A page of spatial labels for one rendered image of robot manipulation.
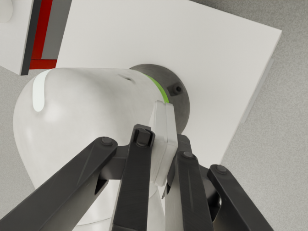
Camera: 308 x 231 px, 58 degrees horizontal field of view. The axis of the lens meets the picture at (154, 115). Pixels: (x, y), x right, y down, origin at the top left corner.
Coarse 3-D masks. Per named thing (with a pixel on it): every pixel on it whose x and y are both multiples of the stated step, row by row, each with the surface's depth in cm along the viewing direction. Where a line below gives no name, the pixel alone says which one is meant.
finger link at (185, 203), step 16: (176, 160) 15; (192, 160) 15; (176, 176) 14; (192, 176) 13; (176, 192) 13; (192, 192) 12; (176, 208) 12; (192, 208) 11; (208, 208) 12; (176, 224) 11; (192, 224) 10; (208, 224) 11
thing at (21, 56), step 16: (16, 0) 67; (32, 0) 65; (48, 0) 71; (64, 0) 76; (16, 16) 68; (32, 16) 67; (48, 16) 73; (64, 16) 78; (0, 32) 71; (16, 32) 69; (32, 32) 69; (48, 32) 75; (0, 48) 72; (16, 48) 70; (32, 48) 71; (48, 48) 78; (0, 64) 73; (16, 64) 71; (32, 64) 75; (48, 64) 80
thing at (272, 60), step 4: (272, 60) 114; (268, 64) 115; (272, 64) 115; (268, 68) 116; (264, 72) 116; (268, 72) 116; (264, 76) 117; (260, 80) 118; (264, 80) 117; (260, 84) 118; (256, 88) 119; (260, 88) 118; (256, 92) 119; (256, 96) 119; (252, 100) 120; (248, 104) 121; (252, 104) 121; (248, 108) 122; (248, 112) 122; (244, 116) 123; (244, 120) 123
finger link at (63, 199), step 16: (96, 144) 14; (112, 144) 14; (80, 160) 12; (96, 160) 13; (64, 176) 11; (80, 176) 11; (96, 176) 12; (32, 192) 10; (48, 192) 10; (64, 192) 10; (80, 192) 11; (96, 192) 14; (16, 208) 9; (32, 208) 9; (48, 208) 9; (64, 208) 10; (80, 208) 12; (0, 224) 8; (16, 224) 8; (32, 224) 9; (48, 224) 9; (64, 224) 10
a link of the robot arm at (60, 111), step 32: (32, 96) 27; (64, 96) 26; (96, 96) 26; (128, 96) 30; (160, 96) 38; (32, 128) 27; (64, 128) 26; (96, 128) 25; (128, 128) 28; (32, 160) 28; (64, 160) 26
